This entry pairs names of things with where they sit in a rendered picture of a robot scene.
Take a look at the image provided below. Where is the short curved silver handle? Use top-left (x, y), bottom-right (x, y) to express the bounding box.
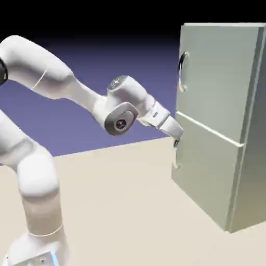
top-left (172, 143), bottom-right (182, 170)

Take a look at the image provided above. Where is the long curved silver handle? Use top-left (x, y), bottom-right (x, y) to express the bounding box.
top-left (178, 51), bottom-right (189, 93)

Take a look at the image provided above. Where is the grey-green painted cabinet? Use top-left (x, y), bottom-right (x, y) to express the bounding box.
top-left (171, 22), bottom-right (266, 234)

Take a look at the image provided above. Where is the short grey-green cabinet door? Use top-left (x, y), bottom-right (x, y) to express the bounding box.
top-left (171, 111), bottom-right (244, 232)

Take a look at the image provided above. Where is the tall grey-green cabinet door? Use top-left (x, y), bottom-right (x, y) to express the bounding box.
top-left (176, 24), bottom-right (260, 144)

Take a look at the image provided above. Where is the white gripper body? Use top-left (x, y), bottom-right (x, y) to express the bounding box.
top-left (159, 115), bottom-right (184, 138)

